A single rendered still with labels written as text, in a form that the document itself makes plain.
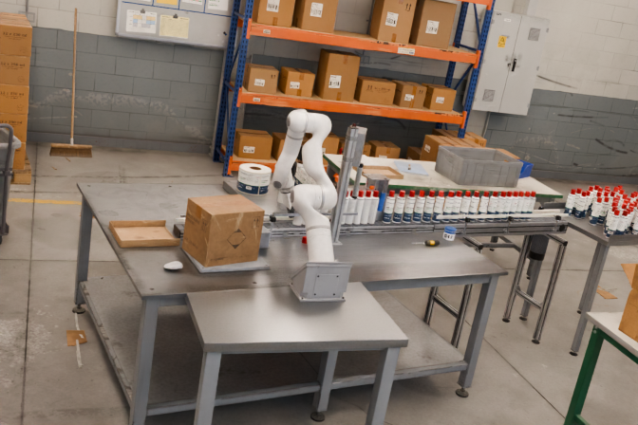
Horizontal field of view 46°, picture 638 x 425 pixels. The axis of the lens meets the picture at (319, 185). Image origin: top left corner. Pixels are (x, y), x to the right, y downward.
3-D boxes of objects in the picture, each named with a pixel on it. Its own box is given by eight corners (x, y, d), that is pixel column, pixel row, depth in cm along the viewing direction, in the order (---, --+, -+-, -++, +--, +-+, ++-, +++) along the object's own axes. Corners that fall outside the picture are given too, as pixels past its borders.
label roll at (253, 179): (260, 185, 486) (264, 163, 481) (272, 195, 469) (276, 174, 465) (232, 184, 476) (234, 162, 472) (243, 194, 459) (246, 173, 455)
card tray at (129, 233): (164, 226, 403) (165, 219, 401) (179, 246, 381) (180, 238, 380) (108, 228, 388) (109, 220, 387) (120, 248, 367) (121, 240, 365)
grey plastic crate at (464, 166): (490, 173, 657) (496, 149, 651) (517, 188, 622) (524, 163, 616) (432, 170, 633) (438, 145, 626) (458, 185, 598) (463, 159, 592)
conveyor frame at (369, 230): (423, 226, 477) (424, 218, 476) (433, 232, 468) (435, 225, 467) (173, 231, 397) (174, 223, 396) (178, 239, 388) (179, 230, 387)
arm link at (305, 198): (334, 228, 356) (329, 181, 365) (297, 227, 349) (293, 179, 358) (325, 235, 366) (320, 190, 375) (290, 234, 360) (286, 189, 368)
